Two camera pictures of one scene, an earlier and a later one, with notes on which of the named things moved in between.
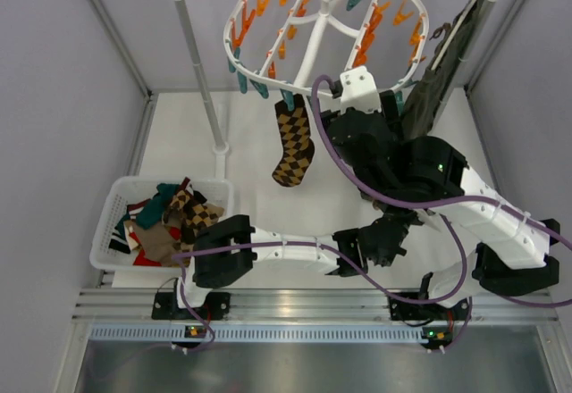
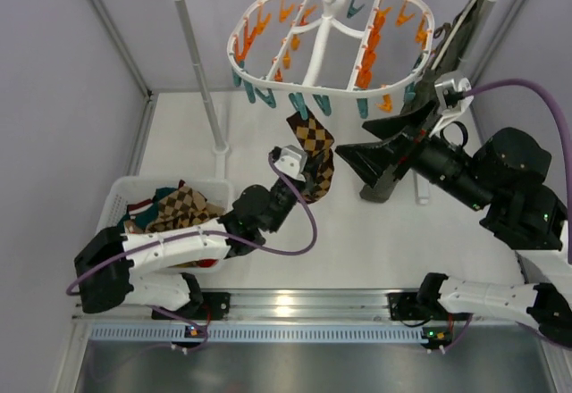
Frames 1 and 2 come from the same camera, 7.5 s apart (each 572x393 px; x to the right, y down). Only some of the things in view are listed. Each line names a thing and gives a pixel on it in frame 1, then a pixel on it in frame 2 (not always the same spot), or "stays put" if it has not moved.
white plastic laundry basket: (131, 189) stays put
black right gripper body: (357, 121) → (409, 151)
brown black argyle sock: (298, 147) → (317, 143)
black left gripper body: (403, 221) → (281, 192)
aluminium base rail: (109, 305) stays put
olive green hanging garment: (424, 97) stays put
